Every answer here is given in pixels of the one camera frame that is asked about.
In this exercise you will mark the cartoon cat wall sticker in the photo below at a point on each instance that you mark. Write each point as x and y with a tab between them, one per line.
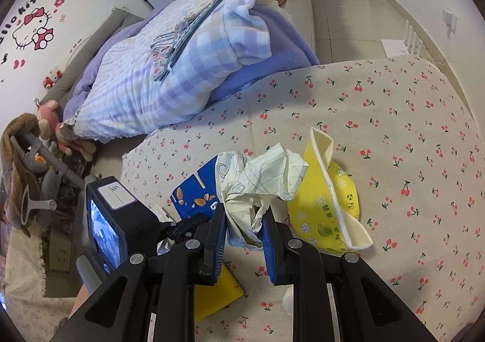
34	27

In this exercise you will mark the white wall socket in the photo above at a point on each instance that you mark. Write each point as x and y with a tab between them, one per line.
449	22

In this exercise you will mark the yellow paper bowl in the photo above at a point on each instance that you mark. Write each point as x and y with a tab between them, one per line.
326	209

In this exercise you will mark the folded striped cloth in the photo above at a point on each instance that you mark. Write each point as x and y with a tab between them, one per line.
189	27

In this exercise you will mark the pink plush toy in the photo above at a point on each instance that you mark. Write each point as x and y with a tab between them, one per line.
49	118

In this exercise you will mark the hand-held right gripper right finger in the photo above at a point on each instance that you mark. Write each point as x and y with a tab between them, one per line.
271	247

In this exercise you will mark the cardboard box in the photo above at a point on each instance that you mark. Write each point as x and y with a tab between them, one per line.
58	255

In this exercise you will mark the blue plaid blanket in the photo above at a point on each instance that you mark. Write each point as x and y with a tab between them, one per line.
170	88

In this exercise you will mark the cream lace cloth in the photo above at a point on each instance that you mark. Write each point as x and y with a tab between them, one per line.
26	277

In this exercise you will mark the grey headboard cushion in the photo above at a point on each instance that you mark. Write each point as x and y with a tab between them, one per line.
87	50

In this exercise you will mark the white slatted rack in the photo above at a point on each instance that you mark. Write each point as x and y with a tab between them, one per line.
413	41

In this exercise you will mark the grey desk chair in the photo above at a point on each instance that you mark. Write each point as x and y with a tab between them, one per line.
41	175

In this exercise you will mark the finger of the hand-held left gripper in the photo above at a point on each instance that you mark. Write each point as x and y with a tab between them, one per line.
182	228

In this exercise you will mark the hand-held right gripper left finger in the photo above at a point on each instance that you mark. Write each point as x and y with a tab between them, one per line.
218	243

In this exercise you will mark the brown blanket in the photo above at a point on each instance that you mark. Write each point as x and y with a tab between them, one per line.
15	160

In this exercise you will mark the blue carton with orange print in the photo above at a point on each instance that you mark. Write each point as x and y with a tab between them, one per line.
193	194

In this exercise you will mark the red and white plush toy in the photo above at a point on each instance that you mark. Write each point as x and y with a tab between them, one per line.
52	77

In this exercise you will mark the white paper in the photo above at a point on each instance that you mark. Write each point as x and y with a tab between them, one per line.
265	175

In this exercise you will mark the yellow packet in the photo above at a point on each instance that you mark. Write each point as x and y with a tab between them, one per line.
212	296

